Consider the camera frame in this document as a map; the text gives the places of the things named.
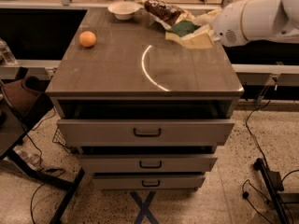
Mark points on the black stand right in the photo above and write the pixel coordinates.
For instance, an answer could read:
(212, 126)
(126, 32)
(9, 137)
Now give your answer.
(278, 197)

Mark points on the top drawer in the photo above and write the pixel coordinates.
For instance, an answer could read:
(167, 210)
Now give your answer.
(147, 133)

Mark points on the clear plastic bottle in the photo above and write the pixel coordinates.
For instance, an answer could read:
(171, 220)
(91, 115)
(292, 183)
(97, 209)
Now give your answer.
(6, 53)

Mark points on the bottom drawer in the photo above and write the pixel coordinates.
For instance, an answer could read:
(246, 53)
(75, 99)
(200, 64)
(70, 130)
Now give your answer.
(108, 182)

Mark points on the blue tape cross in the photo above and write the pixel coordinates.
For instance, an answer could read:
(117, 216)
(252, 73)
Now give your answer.
(144, 207)

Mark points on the drawer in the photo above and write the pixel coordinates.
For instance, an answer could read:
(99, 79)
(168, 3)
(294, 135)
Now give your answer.
(183, 163)
(147, 133)
(108, 182)

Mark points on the orange fruit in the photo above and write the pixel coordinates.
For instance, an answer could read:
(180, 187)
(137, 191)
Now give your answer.
(87, 39)

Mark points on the white bowl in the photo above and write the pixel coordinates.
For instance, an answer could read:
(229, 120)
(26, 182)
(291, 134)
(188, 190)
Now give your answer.
(123, 10)

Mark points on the middle drawer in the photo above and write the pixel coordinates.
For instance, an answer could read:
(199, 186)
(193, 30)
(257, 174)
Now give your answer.
(183, 163)

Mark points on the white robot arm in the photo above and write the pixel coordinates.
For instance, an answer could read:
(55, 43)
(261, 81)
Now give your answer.
(248, 20)

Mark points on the brown chair seat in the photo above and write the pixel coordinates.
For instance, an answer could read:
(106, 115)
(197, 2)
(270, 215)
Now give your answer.
(23, 94)

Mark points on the grey drawer cabinet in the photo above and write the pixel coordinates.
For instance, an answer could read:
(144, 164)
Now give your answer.
(134, 73)

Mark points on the brown chip bag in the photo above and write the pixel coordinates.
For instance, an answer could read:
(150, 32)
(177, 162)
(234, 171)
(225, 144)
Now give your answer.
(166, 14)

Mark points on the green and yellow sponge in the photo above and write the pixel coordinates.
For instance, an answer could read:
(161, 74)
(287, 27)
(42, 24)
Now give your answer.
(180, 29)

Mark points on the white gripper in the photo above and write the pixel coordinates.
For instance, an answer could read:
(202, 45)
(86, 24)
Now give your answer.
(228, 22)

